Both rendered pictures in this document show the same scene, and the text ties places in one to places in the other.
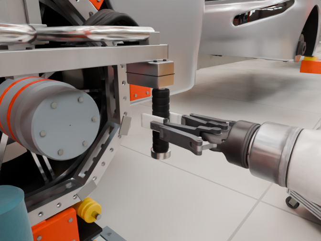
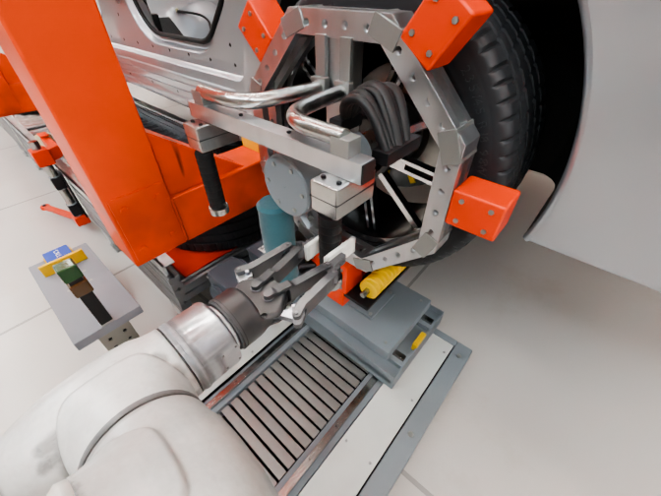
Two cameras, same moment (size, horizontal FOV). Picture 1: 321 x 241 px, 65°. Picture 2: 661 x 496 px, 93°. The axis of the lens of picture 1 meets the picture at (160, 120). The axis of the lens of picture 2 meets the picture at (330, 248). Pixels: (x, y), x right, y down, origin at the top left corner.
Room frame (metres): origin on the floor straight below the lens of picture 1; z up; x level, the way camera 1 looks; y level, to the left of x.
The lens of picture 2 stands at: (0.50, -0.39, 1.16)
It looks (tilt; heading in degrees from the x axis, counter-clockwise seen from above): 41 degrees down; 90
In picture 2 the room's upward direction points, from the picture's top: straight up
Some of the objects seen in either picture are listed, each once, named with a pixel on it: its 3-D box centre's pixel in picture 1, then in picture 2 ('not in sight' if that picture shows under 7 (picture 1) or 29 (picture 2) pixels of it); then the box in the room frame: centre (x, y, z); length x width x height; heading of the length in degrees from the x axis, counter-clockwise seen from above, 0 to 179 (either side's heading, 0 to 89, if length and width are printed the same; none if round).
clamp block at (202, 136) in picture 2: not in sight; (211, 131); (0.26, 0.25, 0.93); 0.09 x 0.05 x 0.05; 49
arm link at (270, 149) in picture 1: (274, 152); (204, 342); (0.35, -0.17, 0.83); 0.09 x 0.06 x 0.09; 139
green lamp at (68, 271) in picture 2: not in sight; (68, 271); (-0.11, 0.14, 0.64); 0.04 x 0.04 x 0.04; 49
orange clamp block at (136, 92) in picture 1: (133, 85); (480, 208); (0.77, 0.09, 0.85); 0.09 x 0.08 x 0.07; 139
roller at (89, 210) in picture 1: (71, 196); (391, 267); (0.68, 0.28, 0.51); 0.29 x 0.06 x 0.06; 49
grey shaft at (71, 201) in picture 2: not in sight; (61, 186); (-0.97, 1.13, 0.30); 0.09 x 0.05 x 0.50; 139
